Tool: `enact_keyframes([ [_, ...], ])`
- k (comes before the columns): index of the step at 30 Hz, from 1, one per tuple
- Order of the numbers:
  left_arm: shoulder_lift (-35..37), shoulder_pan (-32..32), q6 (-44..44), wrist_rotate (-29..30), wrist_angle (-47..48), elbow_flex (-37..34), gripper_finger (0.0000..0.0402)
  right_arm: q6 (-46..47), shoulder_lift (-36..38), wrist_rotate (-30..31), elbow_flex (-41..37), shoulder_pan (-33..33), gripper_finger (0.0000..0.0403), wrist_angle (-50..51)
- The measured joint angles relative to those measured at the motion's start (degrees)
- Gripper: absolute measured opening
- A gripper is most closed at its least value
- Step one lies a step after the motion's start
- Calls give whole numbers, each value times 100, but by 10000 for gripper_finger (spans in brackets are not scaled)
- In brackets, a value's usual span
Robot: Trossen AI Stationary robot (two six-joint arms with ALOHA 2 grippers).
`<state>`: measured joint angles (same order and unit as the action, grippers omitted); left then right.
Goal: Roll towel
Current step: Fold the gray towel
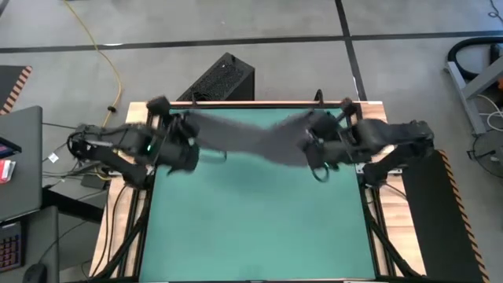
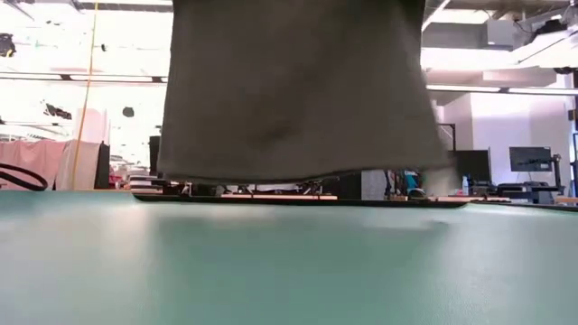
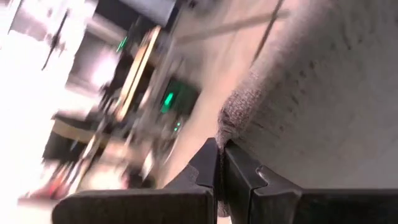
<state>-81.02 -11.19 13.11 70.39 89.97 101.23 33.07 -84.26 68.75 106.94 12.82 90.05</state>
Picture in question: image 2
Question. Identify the person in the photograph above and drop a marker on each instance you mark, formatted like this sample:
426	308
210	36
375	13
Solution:
411	180

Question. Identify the gray partition panel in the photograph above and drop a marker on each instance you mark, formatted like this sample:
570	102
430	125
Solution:
374	185

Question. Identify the clear water bottle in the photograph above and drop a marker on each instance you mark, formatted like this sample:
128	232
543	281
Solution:
465	186

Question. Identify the monitor on arm stand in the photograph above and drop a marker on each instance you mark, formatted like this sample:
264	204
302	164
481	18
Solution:
530	159

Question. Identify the wide black monitor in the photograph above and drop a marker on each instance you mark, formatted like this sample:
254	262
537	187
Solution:
154	155

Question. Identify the pink curtain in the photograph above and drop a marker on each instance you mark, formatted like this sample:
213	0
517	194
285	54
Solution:
31	162

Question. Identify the gray terry towel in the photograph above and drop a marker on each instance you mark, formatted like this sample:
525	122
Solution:
293	90

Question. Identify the black monitor back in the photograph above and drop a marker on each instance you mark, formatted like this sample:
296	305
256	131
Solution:
474	167

